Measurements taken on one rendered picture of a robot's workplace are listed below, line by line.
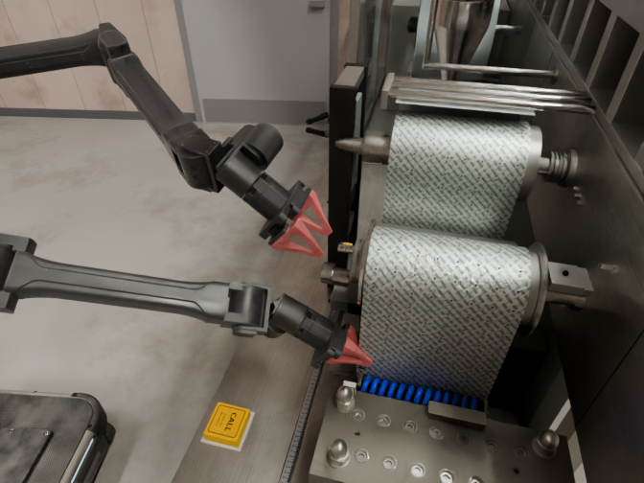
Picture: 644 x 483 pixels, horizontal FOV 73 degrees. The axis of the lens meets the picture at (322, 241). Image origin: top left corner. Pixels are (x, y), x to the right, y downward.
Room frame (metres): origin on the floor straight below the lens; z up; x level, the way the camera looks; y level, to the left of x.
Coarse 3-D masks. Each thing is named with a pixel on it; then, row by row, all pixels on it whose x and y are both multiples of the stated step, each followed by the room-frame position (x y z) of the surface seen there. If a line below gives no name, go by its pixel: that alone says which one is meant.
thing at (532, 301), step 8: (368, 248) 0.52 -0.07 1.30; (536, 256) 0.50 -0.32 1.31; (360, 264) 0.50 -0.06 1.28; (536, 264) 0.48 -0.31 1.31; (536, 272) 0.46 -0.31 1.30; (536, 280) 0.45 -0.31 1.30; (536, 288) 0.45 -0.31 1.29; (536, 296) 0.44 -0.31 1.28; (528, 304) 0.43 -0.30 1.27; (536, 304) 0.43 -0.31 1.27; (528, 312) 0.43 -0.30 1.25; (528, 320) 0.43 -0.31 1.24
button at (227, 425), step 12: (216, 408) 0.47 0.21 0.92; (228, 408) 0.47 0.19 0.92; (240, 408) 0.47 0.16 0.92; (216, 420) 0.45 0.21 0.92; (228, 420) 0.45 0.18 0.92; (240, 420) 0.45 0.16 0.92; (204, 432) 0.42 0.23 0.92; (216, 432) 0.42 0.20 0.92; (228, 432) 0.42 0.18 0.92; (240, 432) 0.42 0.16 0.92; (228, 444) 0.41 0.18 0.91
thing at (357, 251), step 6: (360, 240) 0.56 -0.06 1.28; (360, 246) 0.54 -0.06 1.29; (354, 252) 0.53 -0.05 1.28; (360, 252) 0.53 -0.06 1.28; (354, 258) 0.53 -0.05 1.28; (360, 258) 0.52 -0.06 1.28; (354, 264) 0.52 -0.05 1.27; (354, 270) 0.51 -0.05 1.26; (354, 276) 0.51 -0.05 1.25; (354, 282) 0.52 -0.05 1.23
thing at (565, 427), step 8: (568, 416) 0.54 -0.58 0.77; (560, 424) 0.55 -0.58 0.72; (568, 424) 0.53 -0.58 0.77; (560, 432) 0.53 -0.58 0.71; (568, 432) 0.51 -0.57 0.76; (568, 440) 0.50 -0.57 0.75; (576, 440) 0.49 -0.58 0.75; (576, 448) 0.49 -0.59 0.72; (576, 456) 0.49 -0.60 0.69; (576, 464) 0.48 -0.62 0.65
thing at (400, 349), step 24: (360, 336) 0.48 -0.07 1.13; (384, 336) 0.47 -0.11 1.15; (408, 336) 0.46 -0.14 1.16; (432, 336) 0.46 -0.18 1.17; (456, 336) 0.45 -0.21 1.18; (480, 336) 0.44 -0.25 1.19; (384, 360) 0.47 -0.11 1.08; (408, 360) 0.46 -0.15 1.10; (432, 360) 0.45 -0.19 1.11; (456, 360) 0.44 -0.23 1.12; (480, 360) 0.44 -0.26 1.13; (408, 384) 0.46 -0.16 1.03; (432, 384) 0.45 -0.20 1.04; (456, 384) 0.44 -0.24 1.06; (480, 384) 0.43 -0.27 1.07
